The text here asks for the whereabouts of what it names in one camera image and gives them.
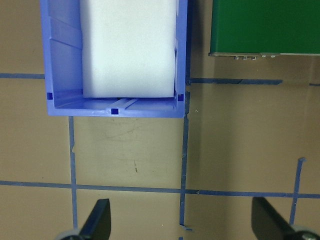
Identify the blue plastic storage bin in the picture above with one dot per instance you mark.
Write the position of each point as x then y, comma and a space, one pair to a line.
62, 75

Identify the white foam pad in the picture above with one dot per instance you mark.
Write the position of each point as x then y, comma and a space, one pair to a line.
128, 50

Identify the green belt conveyor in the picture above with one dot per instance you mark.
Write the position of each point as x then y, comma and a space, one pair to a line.
265, 25

